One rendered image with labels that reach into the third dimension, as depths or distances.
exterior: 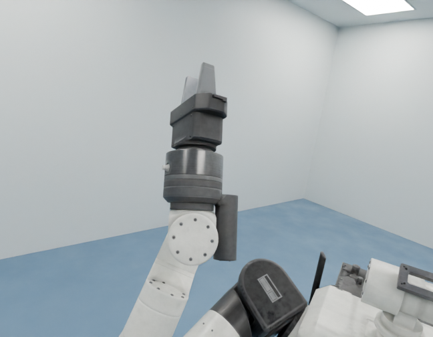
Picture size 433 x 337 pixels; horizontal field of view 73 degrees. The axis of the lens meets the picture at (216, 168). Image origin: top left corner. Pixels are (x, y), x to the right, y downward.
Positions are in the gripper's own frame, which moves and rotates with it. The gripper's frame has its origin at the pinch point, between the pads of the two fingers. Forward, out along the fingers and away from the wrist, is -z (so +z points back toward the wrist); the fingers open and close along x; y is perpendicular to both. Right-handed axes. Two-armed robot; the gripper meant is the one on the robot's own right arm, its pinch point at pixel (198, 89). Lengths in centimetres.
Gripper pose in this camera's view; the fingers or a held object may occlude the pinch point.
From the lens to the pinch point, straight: 48.7
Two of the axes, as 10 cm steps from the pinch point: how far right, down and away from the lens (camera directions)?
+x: 5.2, -1.3, -8.4
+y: -8.5, -1.3, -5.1
